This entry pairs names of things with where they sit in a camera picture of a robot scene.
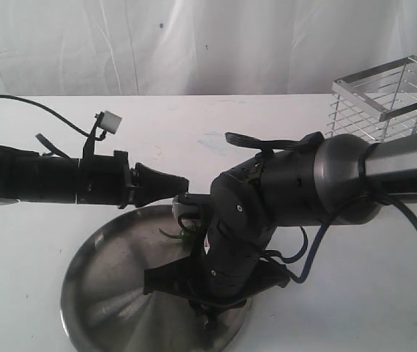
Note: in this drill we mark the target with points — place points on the chrome wire utensil basket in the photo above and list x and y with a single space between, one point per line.
378 104

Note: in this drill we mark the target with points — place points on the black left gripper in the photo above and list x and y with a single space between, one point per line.
107 180

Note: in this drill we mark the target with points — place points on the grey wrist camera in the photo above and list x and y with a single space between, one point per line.
108 121
192 206

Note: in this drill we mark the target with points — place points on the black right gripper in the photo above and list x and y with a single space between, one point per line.
209 294

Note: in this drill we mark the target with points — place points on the white backdrop curtain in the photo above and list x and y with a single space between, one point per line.
196 47

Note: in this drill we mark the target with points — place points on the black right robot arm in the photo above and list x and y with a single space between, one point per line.
262 222

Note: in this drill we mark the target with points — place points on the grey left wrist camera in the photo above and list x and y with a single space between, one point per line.
108 121

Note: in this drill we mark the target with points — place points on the round stainless steel plate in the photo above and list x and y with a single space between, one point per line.
103 307

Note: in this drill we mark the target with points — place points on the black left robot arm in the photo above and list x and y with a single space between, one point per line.
27 176

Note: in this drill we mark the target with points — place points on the green round object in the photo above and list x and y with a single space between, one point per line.
186 236

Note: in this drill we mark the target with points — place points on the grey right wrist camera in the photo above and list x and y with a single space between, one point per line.
192 206

